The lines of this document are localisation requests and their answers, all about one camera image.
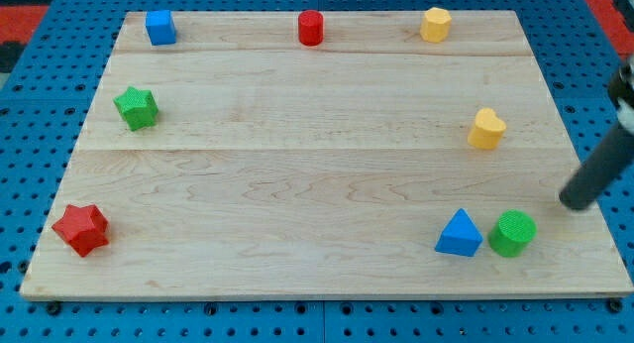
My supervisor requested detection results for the green cylinder block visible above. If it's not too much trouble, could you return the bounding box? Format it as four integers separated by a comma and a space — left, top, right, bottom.
487, 209, 537, 258

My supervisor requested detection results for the yellow hexagon block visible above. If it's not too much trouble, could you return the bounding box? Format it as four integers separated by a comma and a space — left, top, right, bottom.
420, 7, 452, 43

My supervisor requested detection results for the red star block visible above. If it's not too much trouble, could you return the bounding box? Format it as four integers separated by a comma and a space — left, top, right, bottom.
52, 204, 109, 258

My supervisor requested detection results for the wooden board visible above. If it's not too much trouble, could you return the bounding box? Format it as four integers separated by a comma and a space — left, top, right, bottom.
21, 11, 633, 302

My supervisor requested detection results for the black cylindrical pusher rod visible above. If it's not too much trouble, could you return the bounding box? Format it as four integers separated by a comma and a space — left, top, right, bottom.
559, 121, 633, 210

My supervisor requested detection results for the yellow heart block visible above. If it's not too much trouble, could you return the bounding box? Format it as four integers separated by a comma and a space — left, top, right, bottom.
467, 108, 507, 150

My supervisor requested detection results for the blue cube block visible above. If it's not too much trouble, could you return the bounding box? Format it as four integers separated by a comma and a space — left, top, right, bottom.
145, 10, 176, 46

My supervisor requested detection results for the green star block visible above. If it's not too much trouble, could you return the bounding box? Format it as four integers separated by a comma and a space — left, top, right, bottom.
113, 86, 159, 131

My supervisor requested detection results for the red cylinder block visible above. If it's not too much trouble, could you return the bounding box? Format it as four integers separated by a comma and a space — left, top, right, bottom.
298, 10, 324, 47

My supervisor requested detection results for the blue triangle block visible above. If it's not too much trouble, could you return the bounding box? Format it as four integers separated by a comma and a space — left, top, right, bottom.
435, 208, 483, 257

